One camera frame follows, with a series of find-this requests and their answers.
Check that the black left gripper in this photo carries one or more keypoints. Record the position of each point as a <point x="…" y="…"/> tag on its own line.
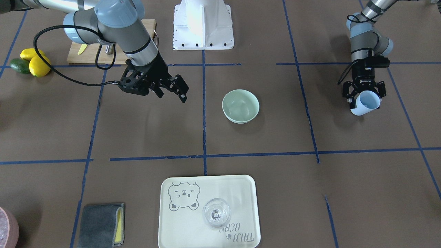
<point x="365" y="74"/>

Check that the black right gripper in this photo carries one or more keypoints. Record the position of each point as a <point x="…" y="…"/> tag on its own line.
<point x="157" y="71"/>

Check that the light blue cup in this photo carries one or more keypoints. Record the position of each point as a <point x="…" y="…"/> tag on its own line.
<point x="366" y="102"/>

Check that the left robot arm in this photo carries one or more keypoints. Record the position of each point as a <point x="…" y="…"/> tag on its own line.
<point x="369" y="51"/>

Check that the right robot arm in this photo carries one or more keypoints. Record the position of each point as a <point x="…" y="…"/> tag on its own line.
<point x="118" y="23"/>

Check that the green ceramic bowl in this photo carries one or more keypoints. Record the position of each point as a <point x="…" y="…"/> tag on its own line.
<point x="240" y="106"/>

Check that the wooden cutting board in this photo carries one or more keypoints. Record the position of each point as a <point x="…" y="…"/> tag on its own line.
<point x="89" y="53"/>

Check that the yellow lemon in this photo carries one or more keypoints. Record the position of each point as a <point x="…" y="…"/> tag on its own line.
<point x="38" y="68"/>
<point x="28" y="54"/>

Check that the clear wine glass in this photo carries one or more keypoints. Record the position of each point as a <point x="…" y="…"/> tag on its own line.
<point x="217" y="213"/>

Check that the cream bear tray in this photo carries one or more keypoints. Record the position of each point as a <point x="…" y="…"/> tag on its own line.
<point x="182" y="200"/>

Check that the green avocado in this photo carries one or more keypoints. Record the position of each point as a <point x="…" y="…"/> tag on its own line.
<point x="20" y="65"/>

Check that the grey folded cloth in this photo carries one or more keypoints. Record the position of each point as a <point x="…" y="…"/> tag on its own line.
<point x="102" y="226"/>

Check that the steel knife handle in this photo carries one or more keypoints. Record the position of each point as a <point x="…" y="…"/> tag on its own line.
<point x="109" y="50"/>

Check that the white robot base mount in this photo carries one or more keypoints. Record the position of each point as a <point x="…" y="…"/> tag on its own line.
<point x="203" y="25"/>

